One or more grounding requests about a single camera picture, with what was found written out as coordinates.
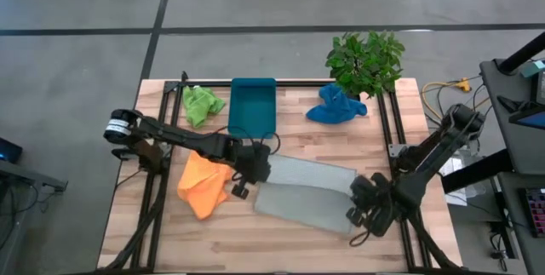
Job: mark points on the grey metal shelf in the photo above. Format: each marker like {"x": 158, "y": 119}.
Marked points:
{"x": 25, "y": 177}

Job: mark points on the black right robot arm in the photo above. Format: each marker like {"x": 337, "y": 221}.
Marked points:
{"x": 426, "y": 160}

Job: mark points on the black desk beam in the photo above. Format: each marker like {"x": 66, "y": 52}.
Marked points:
{"x": 477, "y": 170}

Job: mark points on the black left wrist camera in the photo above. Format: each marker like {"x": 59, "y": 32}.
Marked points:
{"x": 240, "y": 190}

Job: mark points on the dark grey desk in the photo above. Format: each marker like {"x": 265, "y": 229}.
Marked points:
{"x": 523, "y": 151}
{"x": 536, "y": 258}

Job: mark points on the blue microfiber towel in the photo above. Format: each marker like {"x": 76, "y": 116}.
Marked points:
{"x": 336, "y": 109}

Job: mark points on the teal plastic bin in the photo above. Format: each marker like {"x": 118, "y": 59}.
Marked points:
{"x": 252, "y": 109}

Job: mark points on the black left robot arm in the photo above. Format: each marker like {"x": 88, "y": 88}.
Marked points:
{"x": 179, "y": 134}

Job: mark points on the orange microfiber towel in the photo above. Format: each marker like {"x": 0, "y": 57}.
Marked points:
{"x": 204, "y": 185}

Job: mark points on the grey microfiber towel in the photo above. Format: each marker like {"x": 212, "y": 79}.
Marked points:
{"x": 306, "y": 202}

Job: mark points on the blue lit black device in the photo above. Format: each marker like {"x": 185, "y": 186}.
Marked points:
{"x": 8, "y": 150}

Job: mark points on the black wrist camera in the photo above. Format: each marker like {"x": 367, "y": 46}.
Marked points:
{"x": 240, "y": 190}
{"x": 356, "y": 217}

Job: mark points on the small black desk item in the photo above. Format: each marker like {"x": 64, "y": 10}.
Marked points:
{"x": 506, "y": 102}

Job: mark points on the white paper sheet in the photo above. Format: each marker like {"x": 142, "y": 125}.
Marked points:
{"x": 453, "y": 170}

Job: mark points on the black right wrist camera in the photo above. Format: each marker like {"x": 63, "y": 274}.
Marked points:
{"x": 356, "y": 217}

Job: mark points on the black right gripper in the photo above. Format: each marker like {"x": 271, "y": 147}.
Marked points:
{"x": 379, "y": 207}

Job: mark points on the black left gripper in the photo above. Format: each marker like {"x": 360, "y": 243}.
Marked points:
{"x": 253, "y": 164}

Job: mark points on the yellow plug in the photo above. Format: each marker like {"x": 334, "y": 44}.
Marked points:
{"x": 463, "y": 84}

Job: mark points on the backlit black keyboard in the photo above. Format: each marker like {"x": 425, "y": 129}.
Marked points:
{"x": 536, "y": 211}

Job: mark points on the green microfiber towel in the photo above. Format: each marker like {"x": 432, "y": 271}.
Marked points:
{"x": 200, "y": 104}

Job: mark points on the green leafy potted tree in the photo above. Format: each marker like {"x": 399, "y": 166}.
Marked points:
{"x": 366, "y": 62}

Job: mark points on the black aluminium table frame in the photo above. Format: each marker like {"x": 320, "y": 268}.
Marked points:
{"x": 306, "y": 83}

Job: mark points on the black power adapter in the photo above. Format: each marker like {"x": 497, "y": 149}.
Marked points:
{"x": 496, "y": 254}

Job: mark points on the grey metal mounting plate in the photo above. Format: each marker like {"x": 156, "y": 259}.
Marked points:
{"x": 396, "y": 149}

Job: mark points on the small teal box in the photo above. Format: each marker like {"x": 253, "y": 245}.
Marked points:
{"x": 532, "y": 68}

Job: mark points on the tablet with blue screen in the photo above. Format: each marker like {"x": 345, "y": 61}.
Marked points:
{"x": 532, "y": 119}

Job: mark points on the black slanted pole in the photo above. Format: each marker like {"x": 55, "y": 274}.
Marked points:
{"x": 521, "y": 53}

